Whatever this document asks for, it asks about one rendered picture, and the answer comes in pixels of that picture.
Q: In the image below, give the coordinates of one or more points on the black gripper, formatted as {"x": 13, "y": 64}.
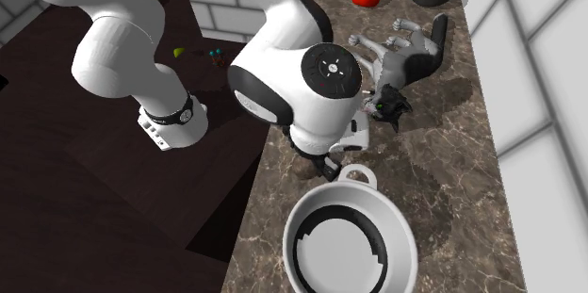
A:
{"x": 323, "y": 166}

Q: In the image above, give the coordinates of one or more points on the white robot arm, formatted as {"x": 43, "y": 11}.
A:
{"x": 285, "y": 71}

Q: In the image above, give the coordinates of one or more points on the grey black white cat figure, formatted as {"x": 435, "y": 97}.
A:
{"x": 404, "y": 64}

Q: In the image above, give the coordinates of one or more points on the small teal-topped object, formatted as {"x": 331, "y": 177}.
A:
{"x": 217, "y": 56}

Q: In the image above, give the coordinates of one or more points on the small yellow-green object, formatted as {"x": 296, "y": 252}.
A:
{"x": 178, "y": 52}

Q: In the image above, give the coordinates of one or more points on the dark robot stand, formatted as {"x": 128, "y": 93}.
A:
{"x": 115, "y": 182}

